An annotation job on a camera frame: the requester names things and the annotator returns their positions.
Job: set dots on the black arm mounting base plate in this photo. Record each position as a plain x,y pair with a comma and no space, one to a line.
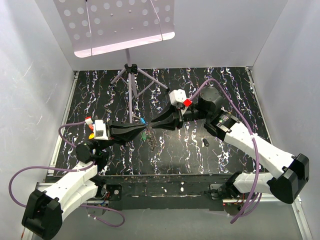
169,191

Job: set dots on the lilac perforated music stand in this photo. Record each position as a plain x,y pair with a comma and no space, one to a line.
97,27

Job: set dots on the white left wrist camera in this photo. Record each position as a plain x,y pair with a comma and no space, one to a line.
98,127

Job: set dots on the colourful toy block figure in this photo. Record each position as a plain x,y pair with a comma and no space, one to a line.
92,135

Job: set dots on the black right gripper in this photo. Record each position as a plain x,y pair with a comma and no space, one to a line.
170,124

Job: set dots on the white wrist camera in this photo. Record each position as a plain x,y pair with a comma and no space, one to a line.
98,127
179,99

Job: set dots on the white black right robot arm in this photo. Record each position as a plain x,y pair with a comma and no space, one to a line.
287,174

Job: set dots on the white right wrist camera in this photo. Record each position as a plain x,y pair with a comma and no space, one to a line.
179,99

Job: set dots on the black headed key with ring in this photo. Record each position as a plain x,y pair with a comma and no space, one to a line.
205,142

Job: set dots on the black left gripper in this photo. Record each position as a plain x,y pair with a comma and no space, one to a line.
121,132

